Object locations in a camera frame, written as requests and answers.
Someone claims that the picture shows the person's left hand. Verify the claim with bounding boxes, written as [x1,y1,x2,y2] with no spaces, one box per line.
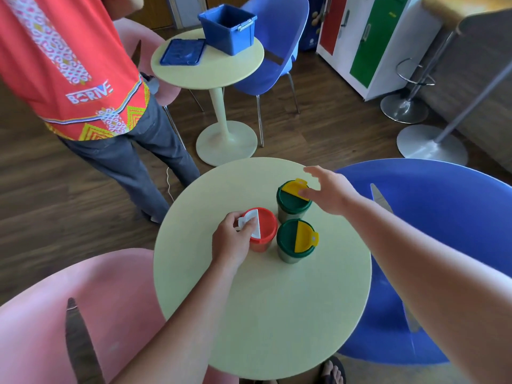
[211,211,258,272]

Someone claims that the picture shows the person's right hand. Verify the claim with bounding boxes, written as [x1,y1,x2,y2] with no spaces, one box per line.
[298,166,361,217]

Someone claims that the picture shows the red cup with white lid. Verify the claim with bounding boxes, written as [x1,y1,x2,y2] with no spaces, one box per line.
[238,207,278,253]

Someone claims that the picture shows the person's left forearm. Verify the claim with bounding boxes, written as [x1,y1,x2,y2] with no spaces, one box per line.
[110,258,242,384]

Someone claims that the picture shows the person's right forearm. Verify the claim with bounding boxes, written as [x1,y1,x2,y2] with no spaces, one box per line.
[340,194,512,384]

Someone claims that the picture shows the green cup with yellow lid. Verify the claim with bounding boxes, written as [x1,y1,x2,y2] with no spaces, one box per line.
[276,219,319,264]
[276,178,313,224]

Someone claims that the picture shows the chrome bar stool wooden seat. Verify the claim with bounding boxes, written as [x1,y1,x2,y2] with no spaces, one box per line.
[380,0,512,125]

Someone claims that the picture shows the blue plastic chair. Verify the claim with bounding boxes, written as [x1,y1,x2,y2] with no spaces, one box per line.
[234,0,310,148]
[334,158,512,366]

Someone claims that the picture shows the pink plastic chair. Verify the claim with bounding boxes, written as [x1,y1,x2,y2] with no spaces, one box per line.
[0,248,241,384]
[113,17,205,149]

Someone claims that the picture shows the white cabinet red green doors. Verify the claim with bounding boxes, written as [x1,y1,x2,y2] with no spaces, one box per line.
[315,0,441,102]

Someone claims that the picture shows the black sandal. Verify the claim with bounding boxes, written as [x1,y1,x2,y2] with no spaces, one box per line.
[319,356,347,384]

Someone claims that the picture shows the blue plastic storage bin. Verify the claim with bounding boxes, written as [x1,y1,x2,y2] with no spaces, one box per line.
[198,4,258,56]

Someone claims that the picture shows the blue plastic bin lid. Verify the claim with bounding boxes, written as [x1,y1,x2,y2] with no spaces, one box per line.
[159,38,206,67]

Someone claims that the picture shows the grey bar counter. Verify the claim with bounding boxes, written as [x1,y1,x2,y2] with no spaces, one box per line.
[416,10,512,173]

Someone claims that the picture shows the chrome pedestal leg round base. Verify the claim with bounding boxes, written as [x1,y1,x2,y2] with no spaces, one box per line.
[396,62,512,167]

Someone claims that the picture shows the pale green round pedestal table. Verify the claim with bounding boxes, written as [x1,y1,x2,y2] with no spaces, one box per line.
[150,28,265,167]

